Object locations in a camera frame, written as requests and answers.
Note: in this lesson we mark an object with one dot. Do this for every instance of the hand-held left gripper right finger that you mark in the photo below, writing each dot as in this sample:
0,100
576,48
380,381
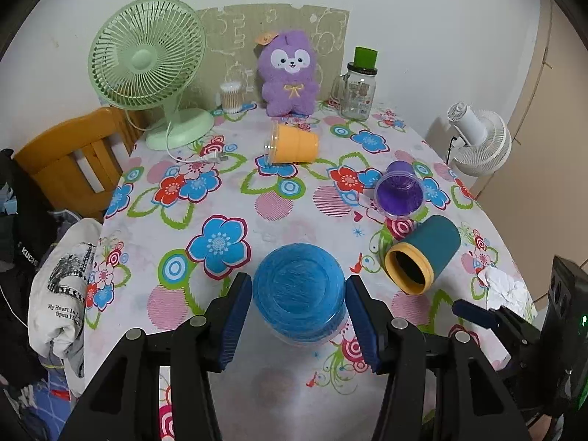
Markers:
363,317

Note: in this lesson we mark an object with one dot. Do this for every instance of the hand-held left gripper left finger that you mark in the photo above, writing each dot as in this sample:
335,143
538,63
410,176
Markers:
233,317

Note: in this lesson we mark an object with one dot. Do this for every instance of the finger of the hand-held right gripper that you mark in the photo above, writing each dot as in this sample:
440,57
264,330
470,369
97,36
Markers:
473,311

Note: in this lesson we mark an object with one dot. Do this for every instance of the blue plastic cup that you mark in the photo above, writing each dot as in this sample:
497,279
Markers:
298,291

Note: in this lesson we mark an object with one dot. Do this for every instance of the teal cup with yellow rim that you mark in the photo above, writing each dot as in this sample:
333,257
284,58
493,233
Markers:
425,252

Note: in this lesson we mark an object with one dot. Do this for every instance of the purple plastic cup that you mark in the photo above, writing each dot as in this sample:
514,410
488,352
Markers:
398,190

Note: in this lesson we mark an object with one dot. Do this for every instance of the orange plastic cup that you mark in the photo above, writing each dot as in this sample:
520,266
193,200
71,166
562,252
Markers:
294,144

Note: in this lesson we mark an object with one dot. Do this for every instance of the crumpled white tissue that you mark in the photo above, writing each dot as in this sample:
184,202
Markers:
503,287

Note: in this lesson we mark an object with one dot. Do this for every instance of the floral tablecloth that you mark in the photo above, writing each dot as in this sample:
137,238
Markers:
294,220

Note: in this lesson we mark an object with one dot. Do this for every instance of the white fan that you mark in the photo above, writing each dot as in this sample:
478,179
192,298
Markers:
477,138

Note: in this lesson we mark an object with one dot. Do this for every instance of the white printed cloth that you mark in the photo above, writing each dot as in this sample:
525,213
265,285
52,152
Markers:
62,280

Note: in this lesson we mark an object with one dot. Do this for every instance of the cotton swab container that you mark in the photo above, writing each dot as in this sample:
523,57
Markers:
231,97

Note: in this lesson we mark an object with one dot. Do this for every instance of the wooden chair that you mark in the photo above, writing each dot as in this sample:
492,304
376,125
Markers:
78,156

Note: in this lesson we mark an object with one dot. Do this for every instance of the dark clothing pile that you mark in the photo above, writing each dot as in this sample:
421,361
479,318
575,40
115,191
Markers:
20,248

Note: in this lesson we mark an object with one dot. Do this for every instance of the glass jar with green lid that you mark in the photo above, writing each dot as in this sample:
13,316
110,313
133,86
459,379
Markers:
359,87

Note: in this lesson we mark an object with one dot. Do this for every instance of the purple plush toy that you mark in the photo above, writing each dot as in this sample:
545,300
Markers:
288,73

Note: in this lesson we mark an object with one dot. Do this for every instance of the green desk fan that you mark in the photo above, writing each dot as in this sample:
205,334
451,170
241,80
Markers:
147,69

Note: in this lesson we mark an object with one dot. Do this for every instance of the patterned cardboard sheet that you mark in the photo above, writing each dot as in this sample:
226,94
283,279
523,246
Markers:
275,27

